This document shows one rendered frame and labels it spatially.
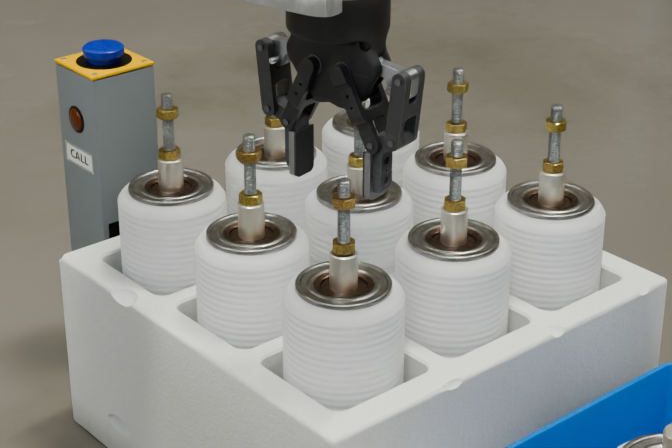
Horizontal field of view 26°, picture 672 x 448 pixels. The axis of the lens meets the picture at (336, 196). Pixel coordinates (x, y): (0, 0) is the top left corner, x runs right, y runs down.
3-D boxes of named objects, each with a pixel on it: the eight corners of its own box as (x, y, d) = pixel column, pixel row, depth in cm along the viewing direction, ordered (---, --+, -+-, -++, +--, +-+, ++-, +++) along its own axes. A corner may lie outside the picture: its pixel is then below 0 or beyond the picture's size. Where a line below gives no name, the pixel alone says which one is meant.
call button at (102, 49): (97, 75, 138) (96, 54, 138) (75, 64, 141) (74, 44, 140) (133, 65, 141) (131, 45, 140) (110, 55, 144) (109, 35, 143)
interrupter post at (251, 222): (240, 230, 122) (239, 194, 121) (268, 232, 122) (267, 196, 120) (234, 243, 120) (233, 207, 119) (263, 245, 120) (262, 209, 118)
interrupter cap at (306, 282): (316, 321, 108) (316, 313, 108) (280, 277, 115) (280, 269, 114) (408, 302, 111) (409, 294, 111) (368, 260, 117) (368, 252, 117)
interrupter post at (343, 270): (335, 299, 111) (335, 261, 110) (323, 285, 113) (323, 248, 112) (364, 293, 112) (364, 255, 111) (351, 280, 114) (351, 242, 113)
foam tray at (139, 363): (332, 634, 113) (332, 442, 106) (72, 420, 140) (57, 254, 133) (650, 447, 136) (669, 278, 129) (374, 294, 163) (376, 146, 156)
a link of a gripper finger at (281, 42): (319, 29, 107) (325, 59, 108) (273, 31, 110) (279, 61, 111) (299, 37, 105) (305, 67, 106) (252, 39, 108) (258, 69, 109)
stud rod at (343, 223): (337, 266, 112) (337, 177, 109) (350, 266, 112) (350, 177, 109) (337, 272, 111) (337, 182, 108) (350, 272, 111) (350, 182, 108)
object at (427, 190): (488, 303, 147) (496, 138, 139) (506, 352, 138) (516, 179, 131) (393, 307, 146) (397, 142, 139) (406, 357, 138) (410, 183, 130)
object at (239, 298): (216, 385, 133) (208, 206, 126) (319, 394, 132) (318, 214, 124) (190, 444, 125) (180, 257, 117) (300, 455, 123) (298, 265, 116)
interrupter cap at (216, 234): (217, 215, 125) (217, 208, 124) (304, 221, 124) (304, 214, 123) (196, 255, 118) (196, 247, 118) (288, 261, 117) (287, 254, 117)
